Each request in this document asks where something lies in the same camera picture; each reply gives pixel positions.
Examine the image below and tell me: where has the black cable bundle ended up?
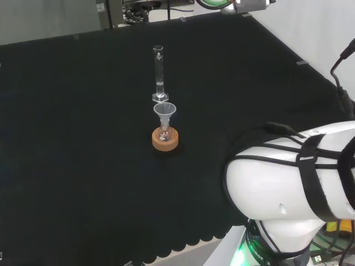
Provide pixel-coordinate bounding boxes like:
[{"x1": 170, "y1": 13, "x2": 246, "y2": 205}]
[{"x1": 123, "y1": 4, "x2": 151, "y2": 25}]

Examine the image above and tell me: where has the clear plastic funnel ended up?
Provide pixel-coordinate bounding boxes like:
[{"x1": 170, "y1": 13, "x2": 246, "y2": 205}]
[{"x1": 153, "y1": 103, "x2": 176, "y2": 126}]

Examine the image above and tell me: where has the black cable with plug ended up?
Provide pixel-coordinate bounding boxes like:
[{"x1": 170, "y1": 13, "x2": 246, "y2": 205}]
[{"x1": 329, "y1": 38, "x2": 355, "y2": 113}]

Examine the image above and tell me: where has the black bench cloth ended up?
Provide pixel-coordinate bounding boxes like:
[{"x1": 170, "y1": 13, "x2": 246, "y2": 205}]
[{"x1": 0, "y1": 13, "x2": 355, "y2": 264}]

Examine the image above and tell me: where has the cork ring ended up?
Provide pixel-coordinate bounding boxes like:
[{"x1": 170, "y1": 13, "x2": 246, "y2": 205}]
[{"x1": 151, "y1": 126, "x2": 180, "y2": 152}]

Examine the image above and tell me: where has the clear glass graduated cylinder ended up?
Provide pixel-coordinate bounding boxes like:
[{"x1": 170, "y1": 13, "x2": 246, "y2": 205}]
[{"x1": 151, "y1": 44, "x2": 170, "y2": 103}]

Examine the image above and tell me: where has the small round-bottom glass flask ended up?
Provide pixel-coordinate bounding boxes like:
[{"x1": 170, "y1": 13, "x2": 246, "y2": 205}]
[{"x1": 156, "y1": 121, "x2": 174, "y2": 142}]

